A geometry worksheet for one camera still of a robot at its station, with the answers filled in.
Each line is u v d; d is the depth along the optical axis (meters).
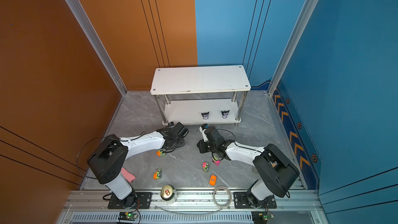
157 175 0.79
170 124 0.85
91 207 0.75
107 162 0.46
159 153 0.87
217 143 0.68
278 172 0.44
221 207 0.72
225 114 0.93
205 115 0.93
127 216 0.71
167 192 0.67
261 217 0.70
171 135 0.71
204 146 0.77
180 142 0.83
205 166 0.83
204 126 0.81
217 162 0.83
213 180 0.77
